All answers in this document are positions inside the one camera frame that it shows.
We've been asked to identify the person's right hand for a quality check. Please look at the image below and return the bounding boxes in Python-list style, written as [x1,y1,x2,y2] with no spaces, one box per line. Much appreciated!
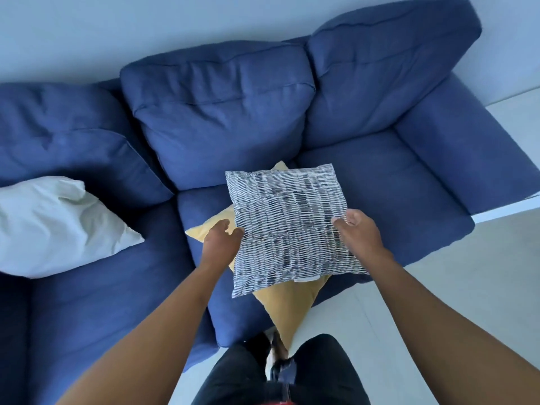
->
[332,209,388,264]

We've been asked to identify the person's left hand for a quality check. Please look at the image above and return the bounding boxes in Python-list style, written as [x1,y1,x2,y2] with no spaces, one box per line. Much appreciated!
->
[200,219,245,268]

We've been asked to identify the grey white patterned cushion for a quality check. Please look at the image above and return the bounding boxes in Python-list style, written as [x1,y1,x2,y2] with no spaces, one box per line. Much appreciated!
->
[225,163,370,298]

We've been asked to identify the person's right forearm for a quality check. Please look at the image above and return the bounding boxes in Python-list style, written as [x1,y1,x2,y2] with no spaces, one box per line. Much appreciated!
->
[366,250,540,405]

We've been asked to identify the person's left forearm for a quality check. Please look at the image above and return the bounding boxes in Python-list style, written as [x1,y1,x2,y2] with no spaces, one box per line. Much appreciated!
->
[57,258,232,405]

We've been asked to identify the blue sofa seat cushion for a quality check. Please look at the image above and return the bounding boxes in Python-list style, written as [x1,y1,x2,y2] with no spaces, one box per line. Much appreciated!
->
[176,130,476,348]
[25,201,220,405]

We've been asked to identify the blue fabric sofa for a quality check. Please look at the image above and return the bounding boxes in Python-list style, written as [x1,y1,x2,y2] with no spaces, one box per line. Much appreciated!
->
[0,0,540,405]

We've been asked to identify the yellow cushion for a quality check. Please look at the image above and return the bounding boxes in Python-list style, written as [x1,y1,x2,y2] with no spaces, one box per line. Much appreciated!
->
[185,161,331,351]

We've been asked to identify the blue sofa back cushion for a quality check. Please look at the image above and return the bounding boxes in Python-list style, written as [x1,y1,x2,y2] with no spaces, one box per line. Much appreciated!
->
[0,82,174,207]
[120,40,316,192]
[305,0,482,149]

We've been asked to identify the person's black trousers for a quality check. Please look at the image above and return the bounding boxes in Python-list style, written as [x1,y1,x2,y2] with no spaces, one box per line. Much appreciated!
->
[191,332,372,405]

